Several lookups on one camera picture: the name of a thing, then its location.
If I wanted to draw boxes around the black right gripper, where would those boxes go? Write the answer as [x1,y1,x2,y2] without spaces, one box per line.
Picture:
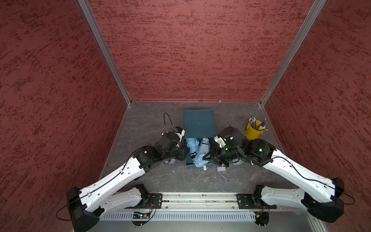
[203,141,243,166]

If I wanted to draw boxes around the purple umbrella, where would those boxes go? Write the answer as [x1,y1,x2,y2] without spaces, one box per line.
[217,166,228,184]
[164,159,176,164]

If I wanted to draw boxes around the teal drawer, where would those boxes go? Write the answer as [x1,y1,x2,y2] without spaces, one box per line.
[186,138,217,169]

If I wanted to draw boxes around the blue umbrella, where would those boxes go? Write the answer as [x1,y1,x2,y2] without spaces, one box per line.
[185,138,200,159]
[194,138,211,168]

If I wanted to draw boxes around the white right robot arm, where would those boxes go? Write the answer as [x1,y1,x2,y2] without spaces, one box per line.
[203,127,345,223]

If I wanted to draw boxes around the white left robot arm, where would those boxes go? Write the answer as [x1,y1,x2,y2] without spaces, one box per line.
[67,127,189,232]

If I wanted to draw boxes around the green folded umbrella right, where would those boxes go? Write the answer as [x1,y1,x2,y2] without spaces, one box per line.
[232,159,244,166]

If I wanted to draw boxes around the teal drawer cabinet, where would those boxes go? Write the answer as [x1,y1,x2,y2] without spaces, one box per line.
[184,110,217,139]

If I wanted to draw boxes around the yellow pen cup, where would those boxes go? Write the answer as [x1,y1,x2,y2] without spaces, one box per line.
[245,124,265,140]

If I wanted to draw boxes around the pens in cup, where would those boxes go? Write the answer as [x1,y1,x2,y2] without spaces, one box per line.
[249,117,267,131]

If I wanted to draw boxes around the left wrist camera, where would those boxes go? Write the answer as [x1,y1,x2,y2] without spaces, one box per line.
[174,126,185,142]

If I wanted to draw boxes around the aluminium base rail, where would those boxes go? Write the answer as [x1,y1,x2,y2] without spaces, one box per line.
[78,191,319,211]

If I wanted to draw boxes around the aluminium right corner post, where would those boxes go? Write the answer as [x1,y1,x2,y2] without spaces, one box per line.
[260,0,327,108]

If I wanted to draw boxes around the aluminium corner post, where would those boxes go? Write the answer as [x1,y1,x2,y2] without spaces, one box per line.
[78,0,132,107]
[260,0,327,108]

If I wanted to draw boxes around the aluminium left corner post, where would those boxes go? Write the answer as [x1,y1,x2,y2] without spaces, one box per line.
[78,0,132,107]

